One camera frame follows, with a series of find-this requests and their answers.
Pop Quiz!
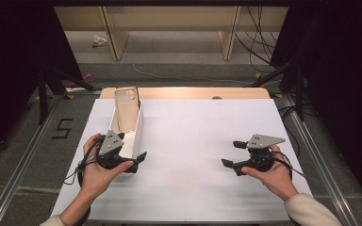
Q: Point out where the right hand-held gripper cable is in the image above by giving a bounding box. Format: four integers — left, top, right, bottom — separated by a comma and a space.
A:
271, 151, 306, 182

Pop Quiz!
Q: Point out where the aluminium floor rail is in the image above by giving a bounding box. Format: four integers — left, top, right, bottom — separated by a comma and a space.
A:
281, 93, 360, 226
0, 93, 64, 226

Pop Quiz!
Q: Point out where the white oblong storage box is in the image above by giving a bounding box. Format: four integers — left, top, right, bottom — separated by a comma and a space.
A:
107, 99, 145, 162

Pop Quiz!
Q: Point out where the black metal stand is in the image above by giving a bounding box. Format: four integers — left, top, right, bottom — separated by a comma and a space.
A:
250, 60, 306, 122
37, 63, 102, 126

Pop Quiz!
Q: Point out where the bundle of black cables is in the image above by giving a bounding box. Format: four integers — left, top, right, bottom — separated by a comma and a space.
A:
234, 6, 281, 73

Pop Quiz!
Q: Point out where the beige phone case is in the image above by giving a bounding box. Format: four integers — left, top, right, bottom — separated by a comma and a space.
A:
114, 87, 140, 134

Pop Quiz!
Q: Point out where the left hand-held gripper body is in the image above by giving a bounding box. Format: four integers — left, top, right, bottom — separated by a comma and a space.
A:
95, 129, 140, 174

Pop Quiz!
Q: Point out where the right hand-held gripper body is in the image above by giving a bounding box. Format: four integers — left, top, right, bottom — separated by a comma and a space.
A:
232, 134, 287, 177

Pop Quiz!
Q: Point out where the light wooden table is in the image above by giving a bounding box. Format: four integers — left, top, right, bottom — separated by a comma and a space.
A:
99, 87, 272, 101

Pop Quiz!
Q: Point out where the hand-held gripper cable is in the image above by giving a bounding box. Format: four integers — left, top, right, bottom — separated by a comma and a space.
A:
271, 151, 306, 182
63, 137, 106, 186

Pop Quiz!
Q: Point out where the white floor cable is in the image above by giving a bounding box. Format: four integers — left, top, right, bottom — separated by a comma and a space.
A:
131, 63, 253, 86

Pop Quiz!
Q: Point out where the black curtain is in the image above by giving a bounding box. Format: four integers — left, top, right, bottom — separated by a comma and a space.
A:
0, 0, 83, 165
269, 0, 362, 215

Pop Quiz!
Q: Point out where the crumpled white paper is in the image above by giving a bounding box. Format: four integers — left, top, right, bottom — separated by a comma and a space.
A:
91, 34, 109, 48

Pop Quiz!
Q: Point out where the pink floor object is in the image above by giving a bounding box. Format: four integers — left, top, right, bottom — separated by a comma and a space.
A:
67, 72, 95, 89

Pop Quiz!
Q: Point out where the light wooden shelf unit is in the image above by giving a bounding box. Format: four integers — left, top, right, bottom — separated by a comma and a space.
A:
55, 6, 289, 61

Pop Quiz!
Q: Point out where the left hand-held gripper cable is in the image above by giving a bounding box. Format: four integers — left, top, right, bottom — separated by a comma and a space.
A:
63, 137, 106, 186

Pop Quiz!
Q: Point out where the white table sheet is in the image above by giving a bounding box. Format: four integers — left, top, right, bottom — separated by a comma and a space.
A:
50, 98, 317, 222

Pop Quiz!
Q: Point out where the person's left hand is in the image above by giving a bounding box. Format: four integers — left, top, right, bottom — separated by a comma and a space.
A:
80, 133, 135, 200

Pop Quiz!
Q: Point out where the person's right hand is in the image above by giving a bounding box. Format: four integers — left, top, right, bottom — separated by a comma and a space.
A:
240, 144, 300, 202

